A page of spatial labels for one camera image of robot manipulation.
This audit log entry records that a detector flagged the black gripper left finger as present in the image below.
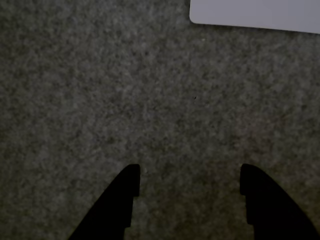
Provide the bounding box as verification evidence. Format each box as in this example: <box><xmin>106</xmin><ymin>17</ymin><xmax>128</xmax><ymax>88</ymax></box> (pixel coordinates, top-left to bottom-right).
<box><xmin>68</xmin><ymin>163</ymin><xmax>141</xmax><ymax>240</ymax></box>

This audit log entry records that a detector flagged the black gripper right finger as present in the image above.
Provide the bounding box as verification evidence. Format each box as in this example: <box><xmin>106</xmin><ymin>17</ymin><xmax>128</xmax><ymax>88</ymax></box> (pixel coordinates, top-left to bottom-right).
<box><xmin>239</xmin><ymin>163</ymin><xmax>320</xmax><ymax>240</ymax></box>

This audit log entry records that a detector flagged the grey felt mat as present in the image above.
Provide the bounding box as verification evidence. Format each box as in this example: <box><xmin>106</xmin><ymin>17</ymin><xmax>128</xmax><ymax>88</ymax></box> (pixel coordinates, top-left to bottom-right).
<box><xmin>0</xmin><ymin>0</ymin><xmax>320</xmax><ymax>240</ymax></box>

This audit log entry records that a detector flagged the white blank card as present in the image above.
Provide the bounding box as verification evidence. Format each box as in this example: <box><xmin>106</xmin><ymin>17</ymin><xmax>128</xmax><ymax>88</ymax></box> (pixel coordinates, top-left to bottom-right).
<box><xmin>189</xmin><ymin>0</ymin><xmax>320</xmax><ymax>35</ymax></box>

